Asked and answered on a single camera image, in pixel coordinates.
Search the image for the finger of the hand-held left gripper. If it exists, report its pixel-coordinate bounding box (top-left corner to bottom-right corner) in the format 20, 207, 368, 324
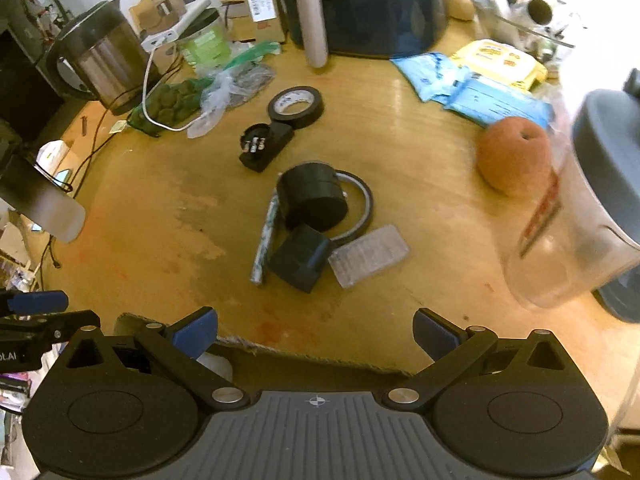
0, 310, 102, 347
0, 290, 69, 317

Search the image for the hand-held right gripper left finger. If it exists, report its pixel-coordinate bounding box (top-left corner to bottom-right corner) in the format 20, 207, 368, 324
60, 307, 251, 408

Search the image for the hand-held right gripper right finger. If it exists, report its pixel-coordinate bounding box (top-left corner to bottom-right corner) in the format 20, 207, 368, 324
382, 307, 576, 408

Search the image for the thin large tape ring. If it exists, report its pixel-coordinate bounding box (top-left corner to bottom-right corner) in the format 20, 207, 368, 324
320, 169, 375, 246

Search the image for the small black battery box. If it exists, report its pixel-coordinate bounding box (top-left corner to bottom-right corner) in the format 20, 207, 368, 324
238, 121, 296, 174

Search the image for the clear plastic case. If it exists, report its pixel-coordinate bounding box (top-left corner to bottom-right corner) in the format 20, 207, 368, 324
327, 224, 410, 290

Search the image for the grey metal sheet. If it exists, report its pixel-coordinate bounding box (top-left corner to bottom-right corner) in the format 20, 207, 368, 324
0, 152, 87, 243

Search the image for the foil wrapped stick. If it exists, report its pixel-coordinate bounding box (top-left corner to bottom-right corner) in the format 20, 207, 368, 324
249, 196, 281, 287

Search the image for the black plastic block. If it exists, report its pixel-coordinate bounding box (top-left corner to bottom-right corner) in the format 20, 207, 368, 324
267, 224, 335, 294

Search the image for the thick black cylinder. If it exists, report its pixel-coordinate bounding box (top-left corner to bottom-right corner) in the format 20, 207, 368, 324
276, 161, 349, 233

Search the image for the black round lamp base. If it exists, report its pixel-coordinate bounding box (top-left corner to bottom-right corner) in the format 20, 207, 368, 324
592, 267, 640, 325

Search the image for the clear shaker bottle grey lid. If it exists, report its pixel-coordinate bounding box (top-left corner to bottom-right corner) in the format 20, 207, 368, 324
504, 89, 640, 310

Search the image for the bag of green discs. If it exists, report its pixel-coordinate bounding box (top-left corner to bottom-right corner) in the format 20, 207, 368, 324
127, 77, 213, 138

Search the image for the clear plastic bag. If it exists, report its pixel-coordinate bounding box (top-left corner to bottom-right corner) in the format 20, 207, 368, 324
187, 42, 283, 139

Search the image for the stainless steel electric kettle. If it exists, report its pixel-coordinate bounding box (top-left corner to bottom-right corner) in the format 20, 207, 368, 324
35, 0, 163, 116

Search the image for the black electrical tape roll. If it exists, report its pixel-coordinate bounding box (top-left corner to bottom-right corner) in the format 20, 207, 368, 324
267, 86, 325, 129

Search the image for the yellow wipes pack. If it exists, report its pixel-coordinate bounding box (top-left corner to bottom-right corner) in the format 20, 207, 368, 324
451, 39, 549, 92

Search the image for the green instant noodle cup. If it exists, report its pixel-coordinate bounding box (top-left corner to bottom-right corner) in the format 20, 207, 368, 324
179, 7, 233, 66

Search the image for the bicycle wheel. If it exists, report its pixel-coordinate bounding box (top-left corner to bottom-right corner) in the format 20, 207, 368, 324
17, 0, 76, 43

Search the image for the white power bank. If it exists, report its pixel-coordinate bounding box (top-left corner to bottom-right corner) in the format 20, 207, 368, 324
141, 0, 212, 53

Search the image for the small open cardboard box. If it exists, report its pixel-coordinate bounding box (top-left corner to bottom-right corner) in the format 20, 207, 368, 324
129, 0, 188, 36

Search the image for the grey cylindrical roll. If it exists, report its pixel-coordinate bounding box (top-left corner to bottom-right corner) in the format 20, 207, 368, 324
293, 0, 329, 69

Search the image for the glass bowl with clutter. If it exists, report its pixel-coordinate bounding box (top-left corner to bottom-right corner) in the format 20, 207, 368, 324
472, 0, 588, 61

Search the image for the brown cardboard box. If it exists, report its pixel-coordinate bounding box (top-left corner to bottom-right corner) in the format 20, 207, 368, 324
202, 0, 287, 43

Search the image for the dark blue air fryer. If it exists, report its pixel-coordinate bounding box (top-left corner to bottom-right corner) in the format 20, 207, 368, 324
267, 0, 449, 60

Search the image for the black power cable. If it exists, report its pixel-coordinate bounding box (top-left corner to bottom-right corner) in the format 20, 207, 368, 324
47, 52, 183, 268

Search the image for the white cable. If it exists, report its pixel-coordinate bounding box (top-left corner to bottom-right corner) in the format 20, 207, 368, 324
141, 35, 208, 132

